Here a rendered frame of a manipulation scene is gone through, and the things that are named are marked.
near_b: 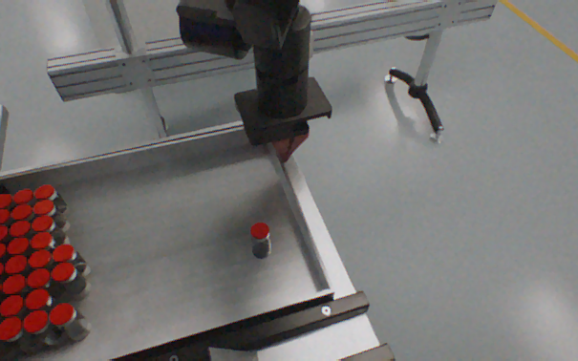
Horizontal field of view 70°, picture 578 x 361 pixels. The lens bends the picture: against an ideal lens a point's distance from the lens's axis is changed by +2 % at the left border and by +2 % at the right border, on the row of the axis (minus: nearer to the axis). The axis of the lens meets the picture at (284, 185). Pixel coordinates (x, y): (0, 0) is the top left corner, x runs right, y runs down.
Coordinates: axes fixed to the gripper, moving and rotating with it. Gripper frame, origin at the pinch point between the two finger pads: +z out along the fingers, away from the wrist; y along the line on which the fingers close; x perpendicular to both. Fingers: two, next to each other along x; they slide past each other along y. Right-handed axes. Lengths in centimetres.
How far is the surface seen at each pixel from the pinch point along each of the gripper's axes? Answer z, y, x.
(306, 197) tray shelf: 2.4, -1.2, 6.0
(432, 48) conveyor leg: 58, -91, -85
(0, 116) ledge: 2.2, 37.8, -23.0
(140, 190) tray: 2.0, 19.0, -1.7
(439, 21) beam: 45, -89, -84
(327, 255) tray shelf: 2.4, -0.6, 14.7
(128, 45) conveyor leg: 32, 22, -86
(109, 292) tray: 1.9, 23.7, 11.6
